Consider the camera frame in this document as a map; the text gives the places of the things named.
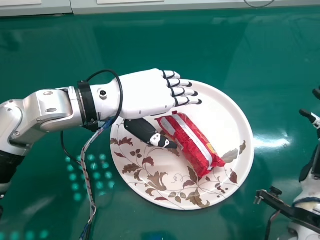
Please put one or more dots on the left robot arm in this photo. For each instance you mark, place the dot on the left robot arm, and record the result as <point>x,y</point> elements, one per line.
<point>37,110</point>

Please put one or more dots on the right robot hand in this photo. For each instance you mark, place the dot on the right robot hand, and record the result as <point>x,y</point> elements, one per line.
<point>310,185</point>

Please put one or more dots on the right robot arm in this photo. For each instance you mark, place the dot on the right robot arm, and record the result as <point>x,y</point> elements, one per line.
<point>300,232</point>

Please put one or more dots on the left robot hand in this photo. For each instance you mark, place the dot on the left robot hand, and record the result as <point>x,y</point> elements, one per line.
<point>140,92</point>

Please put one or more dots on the plate with brown leaf pattern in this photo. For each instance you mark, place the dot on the plate with brown leaf pattern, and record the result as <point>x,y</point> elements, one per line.
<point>225,120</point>

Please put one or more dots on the red biscuit packet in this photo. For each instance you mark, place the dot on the red biscuit packet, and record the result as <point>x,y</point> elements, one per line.
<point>192,142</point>

